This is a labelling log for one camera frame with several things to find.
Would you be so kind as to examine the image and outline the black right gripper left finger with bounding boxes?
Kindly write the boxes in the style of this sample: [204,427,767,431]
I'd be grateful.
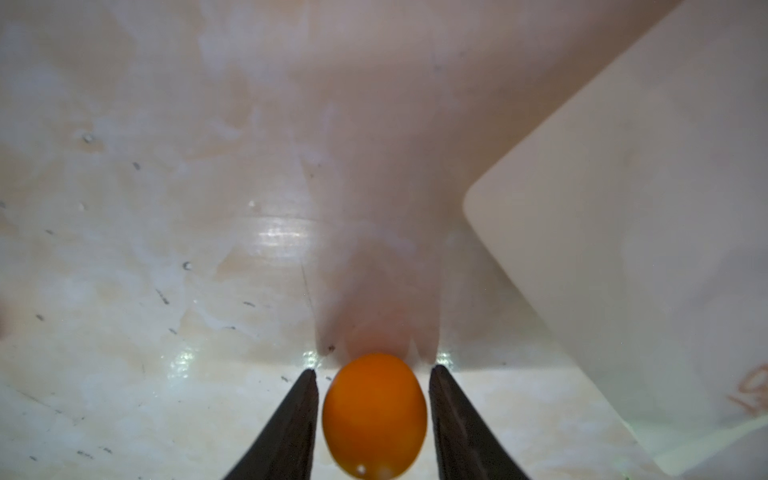
[225,369,319,480]

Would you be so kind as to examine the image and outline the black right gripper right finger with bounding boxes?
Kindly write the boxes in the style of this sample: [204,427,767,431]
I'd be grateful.
[428,364,528,480]

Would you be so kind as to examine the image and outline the orange fake fruit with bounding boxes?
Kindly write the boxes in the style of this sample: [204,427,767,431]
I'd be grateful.
[322,353,427,479]

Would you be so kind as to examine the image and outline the green white food pouch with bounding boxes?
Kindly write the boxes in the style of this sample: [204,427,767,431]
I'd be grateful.
[464,1,767,479]

